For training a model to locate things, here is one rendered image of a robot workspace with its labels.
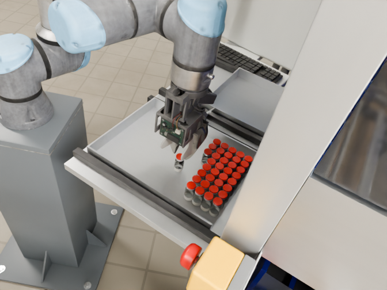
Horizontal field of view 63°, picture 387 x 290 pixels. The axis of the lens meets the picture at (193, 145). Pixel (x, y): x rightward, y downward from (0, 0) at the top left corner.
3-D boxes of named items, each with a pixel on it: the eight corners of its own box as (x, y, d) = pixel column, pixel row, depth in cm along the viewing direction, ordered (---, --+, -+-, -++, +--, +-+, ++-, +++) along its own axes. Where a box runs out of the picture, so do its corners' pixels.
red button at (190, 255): (208, 260, 52) (212, 249, 49) (195, 281, 49) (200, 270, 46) (189, 247, 53) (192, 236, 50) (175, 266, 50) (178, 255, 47)
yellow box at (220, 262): (243, 279, 52) (256, 259, 47) (224, 318, 47) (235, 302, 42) (205, 253, 54) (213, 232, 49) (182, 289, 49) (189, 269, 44)
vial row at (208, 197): (241, 166, 81) (246, 153, 77) (207, 213, 69) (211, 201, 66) (234, 161, 81) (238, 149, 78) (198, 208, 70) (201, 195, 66)
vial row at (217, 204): (249, 170, 80) (254, 157, 77) (215, 218, 68) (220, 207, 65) (241, 166, 81) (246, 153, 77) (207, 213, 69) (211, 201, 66)
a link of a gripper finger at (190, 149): (173, 170, 70) (174, 138, 64) (188, 155, 74) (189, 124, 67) (185, 176, 69) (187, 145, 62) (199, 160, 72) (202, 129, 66)
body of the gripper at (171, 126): (152, 133, 64) (156, 84, 55) (176, 113, 69) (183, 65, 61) (183, 151, 61) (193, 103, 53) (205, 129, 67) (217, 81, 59)
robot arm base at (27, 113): (-13, 124, 90) (-24, 96, 83) (15, 94, 100) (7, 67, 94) (39, 134, 90) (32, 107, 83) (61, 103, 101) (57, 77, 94)
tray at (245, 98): (328, 117, 102) (333, 109, 99) (306, 164, 85) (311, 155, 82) (236, 75, 112) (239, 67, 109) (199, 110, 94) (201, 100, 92)
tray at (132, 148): (256, 161, 83) (260, 153, 80) (207, 233, 66) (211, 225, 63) (154, 106, 92) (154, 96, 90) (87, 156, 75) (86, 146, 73)
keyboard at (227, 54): (282, 77, 130) (284, 72, 128) (266, 91, 121) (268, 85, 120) (206, 39, 144) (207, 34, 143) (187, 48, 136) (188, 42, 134)
